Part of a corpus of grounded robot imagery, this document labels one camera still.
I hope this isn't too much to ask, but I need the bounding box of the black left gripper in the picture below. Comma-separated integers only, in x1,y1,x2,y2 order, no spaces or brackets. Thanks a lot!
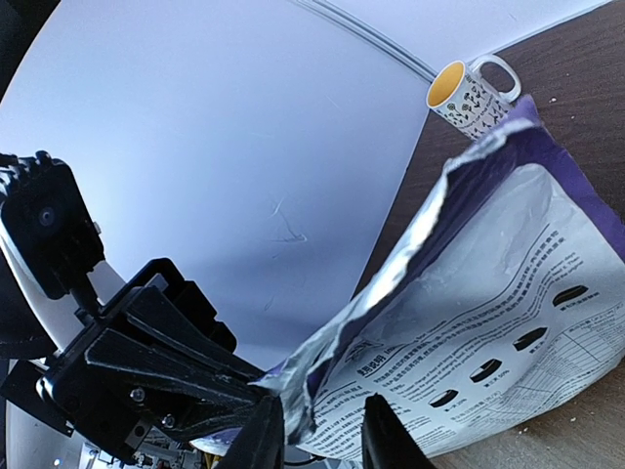
39,259,269,464

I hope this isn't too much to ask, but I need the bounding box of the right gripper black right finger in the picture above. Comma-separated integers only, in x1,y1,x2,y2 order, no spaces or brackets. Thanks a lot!
361,394,436,469

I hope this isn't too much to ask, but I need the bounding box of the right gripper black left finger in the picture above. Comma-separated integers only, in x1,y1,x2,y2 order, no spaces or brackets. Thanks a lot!
222,397,285,469

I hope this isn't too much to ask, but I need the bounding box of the purple pet food bag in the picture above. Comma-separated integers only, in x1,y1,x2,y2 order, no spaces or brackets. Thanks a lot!
260,97,624,460

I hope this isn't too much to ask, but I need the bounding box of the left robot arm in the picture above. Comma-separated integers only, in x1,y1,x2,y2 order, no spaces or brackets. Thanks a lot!
1,150,283,468

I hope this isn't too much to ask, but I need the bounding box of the white patterned mug yellow inside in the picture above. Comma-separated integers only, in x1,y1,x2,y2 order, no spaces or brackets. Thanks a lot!
426,55,521,141

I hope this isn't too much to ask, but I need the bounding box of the left aluminium corner post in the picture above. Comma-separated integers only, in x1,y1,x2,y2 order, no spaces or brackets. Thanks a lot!
293,0,436,84

